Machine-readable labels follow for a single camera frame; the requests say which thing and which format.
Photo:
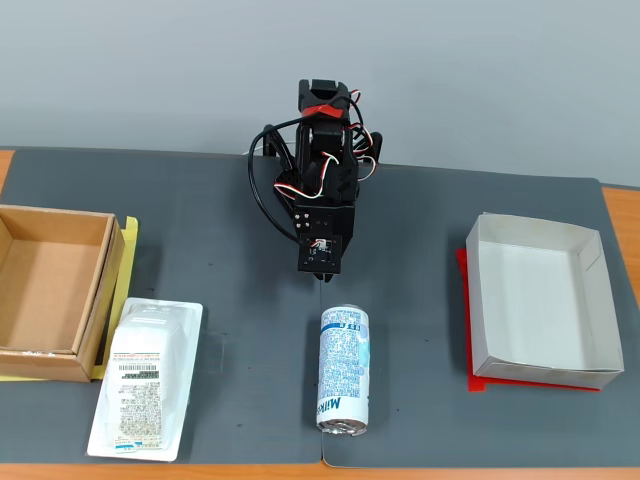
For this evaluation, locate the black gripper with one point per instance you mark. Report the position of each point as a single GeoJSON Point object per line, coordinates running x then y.
{"type": "Point", "coordinates": [336, 218]}

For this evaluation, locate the white blue drink can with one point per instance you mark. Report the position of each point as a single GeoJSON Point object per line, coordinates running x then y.
{"type": "Point", "coordinates": [342, 360]}

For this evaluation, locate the white paper box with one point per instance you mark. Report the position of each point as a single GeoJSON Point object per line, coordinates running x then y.
{"type": "Point", "coordinates": [530, 310]}

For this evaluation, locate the brown cardboard box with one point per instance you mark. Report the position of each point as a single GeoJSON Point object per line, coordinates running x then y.
{"type": "Point", "coordinates": [95, 310]}

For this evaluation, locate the grey table mat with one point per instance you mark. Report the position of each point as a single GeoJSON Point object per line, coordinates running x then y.
{"type": "Point", "coordinates": [415, 280]}
{"type": "Point", "coordinates": [225, 250]}

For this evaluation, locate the red tape strip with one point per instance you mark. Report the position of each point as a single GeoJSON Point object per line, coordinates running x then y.
{"type": "Point", "coordinates": [325, 110]}

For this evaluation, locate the red paper sheet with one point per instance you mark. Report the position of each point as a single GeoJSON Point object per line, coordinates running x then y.
{"type": "Point", "coordinates": [477, 385]}

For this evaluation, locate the yellow paper sheet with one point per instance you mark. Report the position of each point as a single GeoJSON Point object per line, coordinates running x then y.
{"type": "Point", "coordinates": [131, 240]}

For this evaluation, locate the white blister package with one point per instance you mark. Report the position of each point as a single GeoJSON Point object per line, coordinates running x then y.
{"type": "Point", "coordinates": [145, 380]}

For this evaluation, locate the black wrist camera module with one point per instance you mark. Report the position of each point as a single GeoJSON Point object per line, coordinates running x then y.
{"type": "Point", "coordinates": [320, 257]}

